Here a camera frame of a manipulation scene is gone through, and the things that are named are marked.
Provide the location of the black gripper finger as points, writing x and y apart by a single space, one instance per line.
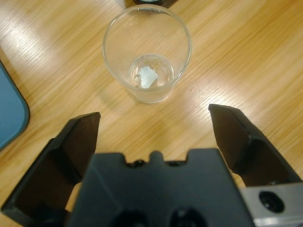
59 160
258 151

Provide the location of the clear glass cup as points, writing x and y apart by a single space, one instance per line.
146 59

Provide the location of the white capsule coffee machine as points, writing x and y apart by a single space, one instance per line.
151 2

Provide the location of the teal plastic tray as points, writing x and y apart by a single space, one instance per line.
11 113

